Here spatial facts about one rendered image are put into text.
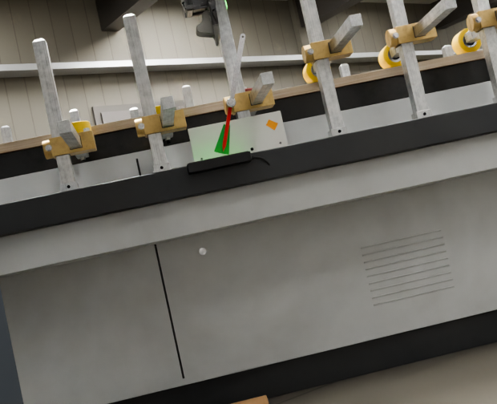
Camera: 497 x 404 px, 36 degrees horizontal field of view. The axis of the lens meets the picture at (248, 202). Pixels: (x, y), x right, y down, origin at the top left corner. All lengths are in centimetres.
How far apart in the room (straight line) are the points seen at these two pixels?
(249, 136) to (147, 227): 37
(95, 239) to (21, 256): 20
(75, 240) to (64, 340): 35
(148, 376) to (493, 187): 120
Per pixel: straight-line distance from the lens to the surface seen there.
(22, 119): 774
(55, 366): 234
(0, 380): 135
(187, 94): 326
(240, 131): 212
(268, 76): 192
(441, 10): 211
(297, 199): 215
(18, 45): 797
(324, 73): 220
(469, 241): 249
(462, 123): 226
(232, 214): 212
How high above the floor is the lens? 45
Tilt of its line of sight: 3 degrees up
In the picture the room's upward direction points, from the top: 12 degrees counter-clockwise
